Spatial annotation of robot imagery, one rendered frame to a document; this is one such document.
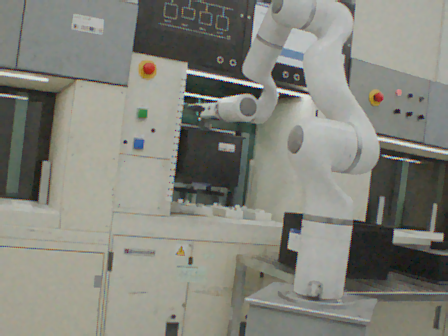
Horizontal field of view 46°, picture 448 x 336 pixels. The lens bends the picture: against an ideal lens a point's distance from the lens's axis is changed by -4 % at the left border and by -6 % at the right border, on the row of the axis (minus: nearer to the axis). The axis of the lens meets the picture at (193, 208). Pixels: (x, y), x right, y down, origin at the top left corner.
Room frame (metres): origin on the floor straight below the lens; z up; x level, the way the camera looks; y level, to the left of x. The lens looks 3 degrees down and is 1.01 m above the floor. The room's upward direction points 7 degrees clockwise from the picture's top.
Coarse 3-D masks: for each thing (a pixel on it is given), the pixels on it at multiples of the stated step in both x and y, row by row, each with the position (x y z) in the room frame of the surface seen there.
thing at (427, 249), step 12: (396, 252) 1.89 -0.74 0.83; (408, 252) 1.84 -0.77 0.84; (420, 252) 1.79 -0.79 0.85; (432, 252) 1.75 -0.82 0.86; (444, 252) 1.79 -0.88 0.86; (396, 264) 1.89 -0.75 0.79; (408, 264) 1.83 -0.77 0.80; (420, 264) 1.78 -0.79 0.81; (432, 264) 1.74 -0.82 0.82; (444, 264) 1.71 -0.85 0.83; (408, 276) 1.82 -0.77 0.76; (420, 276) 1.78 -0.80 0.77; (432, 276) 1.73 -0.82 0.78; (444, 276) 1.71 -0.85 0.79
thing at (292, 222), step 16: (288, 224) 1.82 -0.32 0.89; (368, 224) 1.83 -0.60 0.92; (288, 240) 1.81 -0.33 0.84; (352, 240) 1.64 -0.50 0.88; (368, 240) 1.66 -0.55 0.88; (384, 240) 1.68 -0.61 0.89; (288, 256) 1.79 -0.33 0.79; (352, 256) 1.64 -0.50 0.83; (368, 256) 1.66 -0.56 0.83; (384, 256) 1.68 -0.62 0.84; (352, 272) 1.65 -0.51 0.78; (368, 272) 1.67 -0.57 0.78; (384, 272) 1.69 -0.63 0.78
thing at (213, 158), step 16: (208, 128) 1.99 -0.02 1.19; (192, 144) 1.87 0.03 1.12; (208, 144) 1.89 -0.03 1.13; (224, 144) 1.92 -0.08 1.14; (240, 144) 1.94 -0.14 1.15; (176, 160) 1.93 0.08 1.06; (192, 160) 1.87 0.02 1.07; (208, 160) 1.90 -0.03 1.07; (224, 160) 1.92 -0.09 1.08; (176, 176) 1.97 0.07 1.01; (192, 176) 1.88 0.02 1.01; (208, 176) 1.90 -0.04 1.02; (224, 176) 1.92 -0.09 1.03; (192, 192) 1.89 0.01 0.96; (208, 192) 2.03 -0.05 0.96
